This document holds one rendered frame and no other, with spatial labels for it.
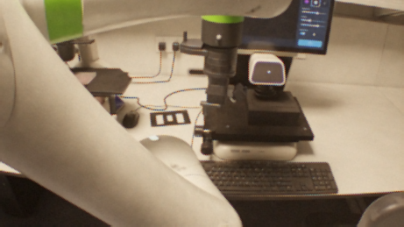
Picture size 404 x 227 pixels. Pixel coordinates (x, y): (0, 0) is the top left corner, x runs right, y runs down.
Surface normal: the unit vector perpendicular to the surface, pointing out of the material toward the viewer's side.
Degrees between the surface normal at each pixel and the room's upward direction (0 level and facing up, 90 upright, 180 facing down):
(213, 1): 106
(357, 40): 90
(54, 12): 99
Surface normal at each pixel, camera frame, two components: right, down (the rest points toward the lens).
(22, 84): 0.83, 0.07
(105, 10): 0.54, 0.63
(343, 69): -0.06, 0.46
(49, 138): 0.65, 0.29
